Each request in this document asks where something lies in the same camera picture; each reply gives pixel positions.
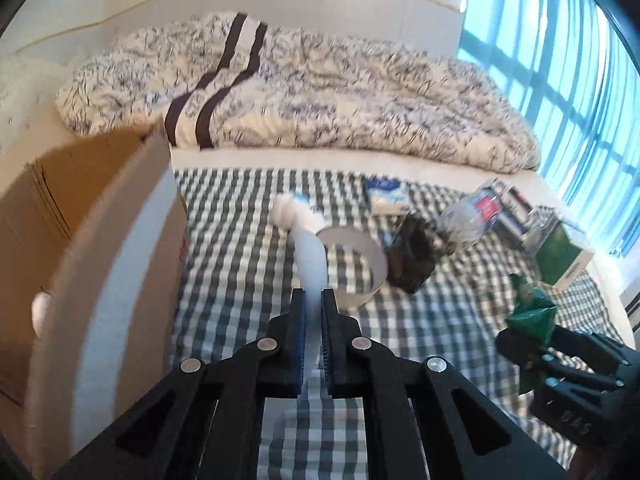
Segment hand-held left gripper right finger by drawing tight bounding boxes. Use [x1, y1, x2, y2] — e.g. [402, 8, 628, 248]
[321, 288, 571, 480]

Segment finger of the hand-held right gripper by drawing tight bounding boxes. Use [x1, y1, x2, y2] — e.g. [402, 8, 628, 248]
[496, 327, 557, 377]
[550, 326, 627, 363]

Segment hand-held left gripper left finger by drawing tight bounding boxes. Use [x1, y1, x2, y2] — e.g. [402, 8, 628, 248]
[50, 288, 307, 480]

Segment green snack bag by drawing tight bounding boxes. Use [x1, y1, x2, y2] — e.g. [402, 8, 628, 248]
[505, 272, 558, 395]

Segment dark bag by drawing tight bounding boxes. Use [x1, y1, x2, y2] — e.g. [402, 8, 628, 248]
[386, 212, 448, 295]

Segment floral tissue pack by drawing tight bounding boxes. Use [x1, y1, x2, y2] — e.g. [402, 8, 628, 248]
[487, 177, 543, 246]

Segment brown cardboard box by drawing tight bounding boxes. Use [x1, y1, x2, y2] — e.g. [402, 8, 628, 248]
[0, 127, 190, 480]

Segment green box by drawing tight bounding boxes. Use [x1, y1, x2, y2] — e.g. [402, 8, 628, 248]
[532, 215, 596, 291]

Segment checked blanket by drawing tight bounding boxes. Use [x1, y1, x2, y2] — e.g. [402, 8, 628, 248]
[170, 167, 626, 480]

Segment clear plastic bottle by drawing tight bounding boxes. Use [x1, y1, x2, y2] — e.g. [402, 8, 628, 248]
[436, 186, 503, 251]

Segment small blue white tissue packet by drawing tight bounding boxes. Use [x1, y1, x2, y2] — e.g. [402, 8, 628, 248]
[364, 176, 412, 217]

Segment cream bed sheet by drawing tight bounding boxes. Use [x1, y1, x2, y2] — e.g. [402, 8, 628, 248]
[170, 146, 556, 196]

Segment floral duvet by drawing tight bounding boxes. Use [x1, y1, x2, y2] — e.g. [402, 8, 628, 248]
[55, 11, 542, 175]

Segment blue tinted window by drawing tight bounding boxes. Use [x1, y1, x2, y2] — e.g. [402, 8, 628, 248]
[457, 0, 640, 261]

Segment white round ring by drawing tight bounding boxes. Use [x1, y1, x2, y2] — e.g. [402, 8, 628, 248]
[316, 226, 390, 311]

